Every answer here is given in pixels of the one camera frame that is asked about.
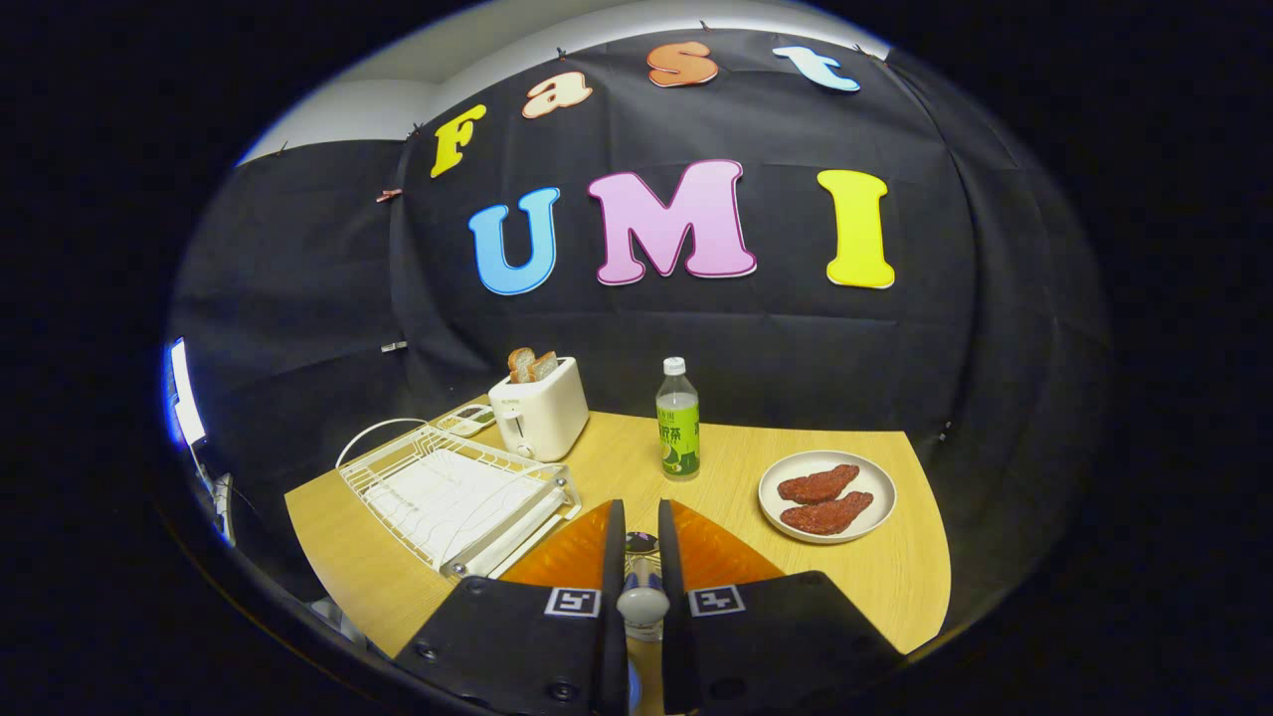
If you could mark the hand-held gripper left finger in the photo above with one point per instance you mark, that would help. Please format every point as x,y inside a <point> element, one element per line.
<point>617,617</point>

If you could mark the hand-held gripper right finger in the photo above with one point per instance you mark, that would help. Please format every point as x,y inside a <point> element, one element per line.
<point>668,617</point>

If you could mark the white round dish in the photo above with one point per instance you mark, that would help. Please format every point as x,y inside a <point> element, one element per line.
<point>875,482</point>

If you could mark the green label drink bottle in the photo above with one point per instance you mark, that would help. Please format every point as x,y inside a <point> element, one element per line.
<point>678,443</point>

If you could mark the red meat piece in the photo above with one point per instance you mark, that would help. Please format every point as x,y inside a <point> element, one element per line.
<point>818,484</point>
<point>825,515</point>

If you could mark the white ribbed drain tray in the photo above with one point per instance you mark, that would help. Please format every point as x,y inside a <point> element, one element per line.
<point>467,502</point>

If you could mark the white toaster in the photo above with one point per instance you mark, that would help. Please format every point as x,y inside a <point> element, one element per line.
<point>542,413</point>

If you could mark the white divided seasoning tray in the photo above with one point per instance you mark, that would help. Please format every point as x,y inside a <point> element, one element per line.
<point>467,420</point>

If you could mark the toasted bread slice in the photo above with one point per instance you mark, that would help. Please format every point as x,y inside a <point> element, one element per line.
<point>545,366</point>
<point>520,364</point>

